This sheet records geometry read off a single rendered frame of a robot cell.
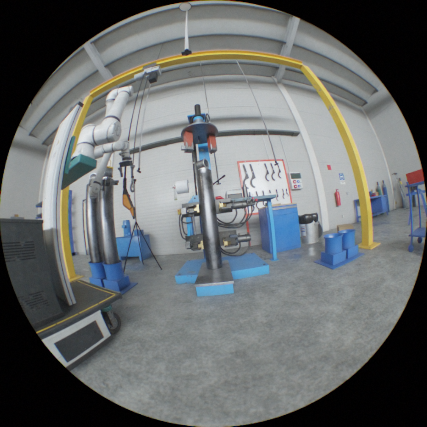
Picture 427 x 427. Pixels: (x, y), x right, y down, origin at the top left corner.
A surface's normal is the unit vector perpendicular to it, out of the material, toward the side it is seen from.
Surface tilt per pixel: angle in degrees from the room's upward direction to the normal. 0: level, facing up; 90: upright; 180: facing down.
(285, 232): 90
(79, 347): 90
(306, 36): 174
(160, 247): 90
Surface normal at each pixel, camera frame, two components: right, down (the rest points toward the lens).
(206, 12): 0.11, 0.98
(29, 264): 0.98, -0.13
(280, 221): -0.03, -0.06
